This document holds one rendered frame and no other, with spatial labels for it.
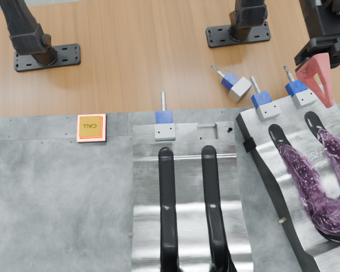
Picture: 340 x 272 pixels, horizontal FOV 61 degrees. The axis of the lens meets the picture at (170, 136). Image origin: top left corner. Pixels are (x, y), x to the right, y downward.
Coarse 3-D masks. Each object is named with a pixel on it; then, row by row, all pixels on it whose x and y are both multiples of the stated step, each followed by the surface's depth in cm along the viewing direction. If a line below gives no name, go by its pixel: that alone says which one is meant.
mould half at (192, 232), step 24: (144, 144) 73; (168, 144) 73; (192, 144) 73; (216, 144) 73; (144, 168) 72; (192, 168) 72; (144, 192) 70; (192, 192) 70; (144, 216) 68; (192, 216) 68; (240, 216) 68; (144, 240) 64; (192, 240) 64; (240, 240) 64; (144, 264) 61; (192, 264) 61; (240, 264) 61
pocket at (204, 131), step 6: (198, 126) 76; (204, 126) 76; (210, 126) 76; (216, 126) 75; (198, 132) 76; (204, 132) 76; (210, 132) 76; (216, 132) 75; (198, 138) 76; (204, 138) 76; (210, 138) 76; (216, 138) 75
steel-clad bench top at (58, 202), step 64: (0, 128) 83; (64, 128) 83; (128, 128) 83; (0, 192) 78; (64, 192) 78; (128, 192) 78; (256, 192) 79; (0, 256) 74; (64, 256) 74; (128, 256) 74; (256, 256) 74
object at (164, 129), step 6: (162, 96) 76; (162, 102) 75; (162, 108) 75; (156, 114) 73; (162, 114) 73; (168, 114) 73; (156, 120) 73; (162, 120) 73; (168, 120) 73; (156, 126) 71; (162, 126) 71; (168, 126) 71; (174, 126) 71; (156, 132) 71; (162, 132) 71; (168, 132) 71; (174, 132) 71; (156, 138) 71; (162, 138) 71; (168, 138) 71; (174, 138) 72
